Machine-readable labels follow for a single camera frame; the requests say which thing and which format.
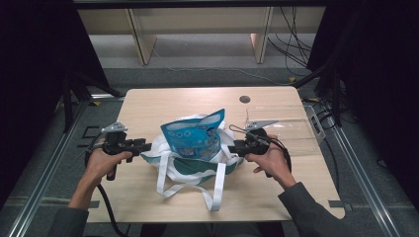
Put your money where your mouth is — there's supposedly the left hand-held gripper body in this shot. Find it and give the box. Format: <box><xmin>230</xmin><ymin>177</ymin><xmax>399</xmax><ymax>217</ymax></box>
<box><xmin>100</xmin><ymin>120</ymin><xmax>147</xmax><ymax>182</ymax></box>

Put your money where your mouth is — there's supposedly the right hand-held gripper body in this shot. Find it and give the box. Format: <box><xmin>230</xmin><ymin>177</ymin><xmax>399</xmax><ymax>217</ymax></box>
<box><xmin>242</xmin><ymin>119</ymin><xmax>281</xmax><ymax>179</ymax></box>

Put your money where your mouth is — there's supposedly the blue snack packet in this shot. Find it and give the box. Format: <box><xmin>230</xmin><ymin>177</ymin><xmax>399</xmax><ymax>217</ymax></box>
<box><xmin>160</xmin><ymin>108</ymin><xmax>227</xmax><ymax>163</ymax></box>

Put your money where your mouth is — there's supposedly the white printed tote bag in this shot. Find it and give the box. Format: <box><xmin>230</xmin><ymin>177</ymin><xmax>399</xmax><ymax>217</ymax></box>
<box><xmin>139</xmin><ymin>113</ymin><xmax>247</xmax><ymax>212</ymax></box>

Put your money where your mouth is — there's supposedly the person's left hand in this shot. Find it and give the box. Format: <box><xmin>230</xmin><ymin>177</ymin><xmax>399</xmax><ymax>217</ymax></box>
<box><xmin>84</xmin><ymin>137</ymin><xmax>133</xmax><ymax>190</ymax></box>

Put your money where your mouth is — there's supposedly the person's right hand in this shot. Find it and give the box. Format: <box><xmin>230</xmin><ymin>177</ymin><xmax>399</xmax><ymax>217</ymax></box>
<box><xmin>244</xmin><ymin>132</ymin><xmax>298</xmax><ymax>191</ymax></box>

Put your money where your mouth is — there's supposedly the clear acrylic sheet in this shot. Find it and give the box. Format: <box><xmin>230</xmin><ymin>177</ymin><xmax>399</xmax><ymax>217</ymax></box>
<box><xmin>245</xmin><ymin>104</ymin><xmax>320</xmax><ymax>158</ymax></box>

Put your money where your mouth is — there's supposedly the black metal stand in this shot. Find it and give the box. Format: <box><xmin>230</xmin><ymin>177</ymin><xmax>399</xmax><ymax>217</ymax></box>
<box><xmin>60</xmin><ymin>69</ymin><xmax>126</xmax><ymax>133</ymax></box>
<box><xmin>292</xmin><ymin>61</ymin><xmax>344</xmax><ymax>128</ymax></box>

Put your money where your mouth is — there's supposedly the black curtain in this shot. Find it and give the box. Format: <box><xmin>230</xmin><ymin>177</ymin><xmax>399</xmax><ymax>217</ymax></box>
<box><xmin>0</xmin><ymin>0</ymin><xmax>111</xmax><ymax>211</ymax></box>
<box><xmin>305</xmin><ymin>0</ymin><xmax>419</xmax><ymax>211</ymax></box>

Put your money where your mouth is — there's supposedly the wooden shelf unit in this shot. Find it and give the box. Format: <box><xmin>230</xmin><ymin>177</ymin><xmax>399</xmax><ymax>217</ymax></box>
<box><xmin>76</xmin><ymin>5</ymin><xmax>328</xmax><ymax>66</ymax></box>

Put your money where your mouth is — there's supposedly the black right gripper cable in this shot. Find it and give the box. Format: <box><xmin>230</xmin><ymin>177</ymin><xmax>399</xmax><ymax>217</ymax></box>
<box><xmin>270</xmin><ymin>137</ymin><xmax>293</xmax><ymax>175</ymax></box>

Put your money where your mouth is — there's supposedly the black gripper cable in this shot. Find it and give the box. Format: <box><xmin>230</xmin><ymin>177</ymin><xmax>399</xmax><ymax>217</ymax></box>
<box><xmin>270</xmin><ymin>137</ymin><xmax>293</xmax><ymax>175</ymax></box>
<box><xmin>84</xmin><ymin>140</ymin><xmax>131</xmax><ymax>237</ymax></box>

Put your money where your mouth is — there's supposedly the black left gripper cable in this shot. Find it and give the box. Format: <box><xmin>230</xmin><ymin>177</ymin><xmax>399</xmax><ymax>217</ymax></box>
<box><xmin>84</xmin><ymin>140</ymin><xmax>131</xmax><ymax>237</ymax></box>

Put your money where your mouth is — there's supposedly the aluminium floor rail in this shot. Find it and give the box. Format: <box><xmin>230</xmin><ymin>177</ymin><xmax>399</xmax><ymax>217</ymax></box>
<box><xmin>303</xmin><ymin>104</ymin><xmax>403</xmax><ymax>237</ymax></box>
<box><xmin>6</xmin><ymin>94</ymin><xmax>126</xmax><ymax>237</ymax></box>

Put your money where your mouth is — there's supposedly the bundle of black cables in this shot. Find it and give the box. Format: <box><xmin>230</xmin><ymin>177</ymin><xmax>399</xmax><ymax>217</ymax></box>
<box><xmin>266</xmin><ymin>6</ymin><xmax>314</xmax><ymax>77</ymax></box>

